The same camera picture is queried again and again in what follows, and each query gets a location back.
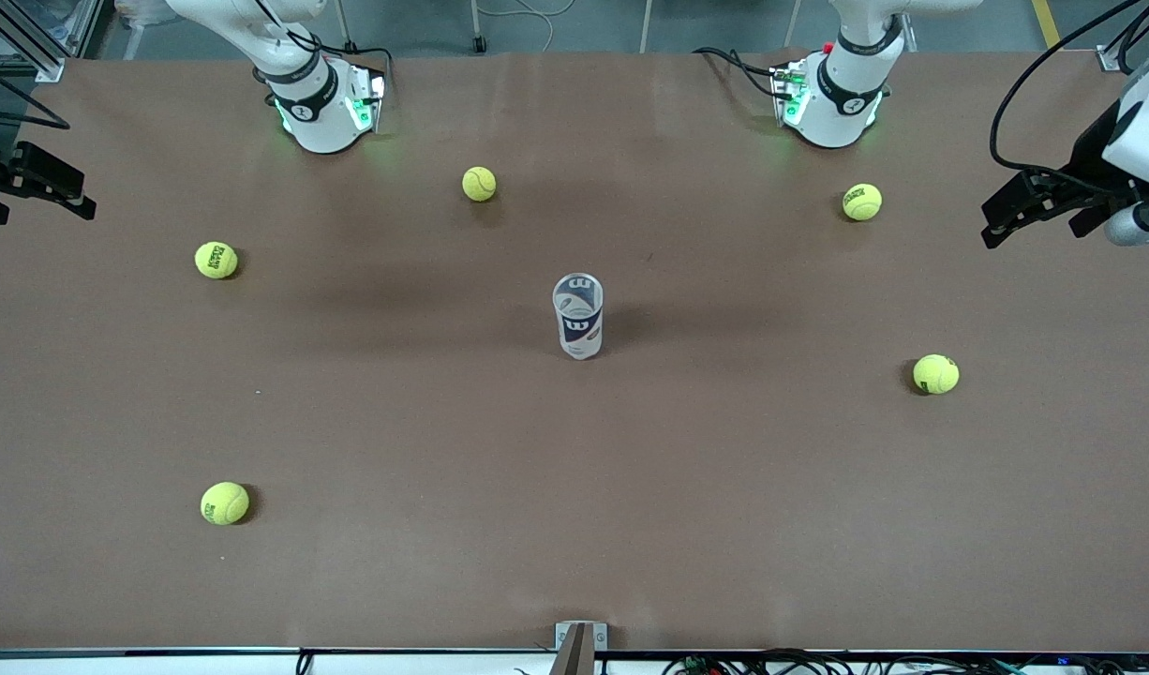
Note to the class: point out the clear Wilson tennis ball can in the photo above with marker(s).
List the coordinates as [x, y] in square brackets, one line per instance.
[579, 328]

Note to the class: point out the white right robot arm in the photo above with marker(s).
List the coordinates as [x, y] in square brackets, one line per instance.
[317, 117]

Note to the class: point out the yellow-green tennis ball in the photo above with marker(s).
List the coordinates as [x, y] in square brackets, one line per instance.
[935, 374]
[479, 184]
[216, 260]
[861, 202]
[225, 503]

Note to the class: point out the metal stand leg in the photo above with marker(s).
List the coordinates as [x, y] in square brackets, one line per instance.
[794, 23]
[646, 28]
[347, 28]
[479, 28]

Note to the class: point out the brown table cover sheet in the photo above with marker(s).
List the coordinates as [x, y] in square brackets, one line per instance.
[537, 516]

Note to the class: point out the aluminium frame post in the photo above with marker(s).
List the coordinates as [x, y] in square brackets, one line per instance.
[1120, 52]
[40, 52]

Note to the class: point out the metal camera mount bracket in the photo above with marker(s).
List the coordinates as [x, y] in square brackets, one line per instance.
[579, 647]

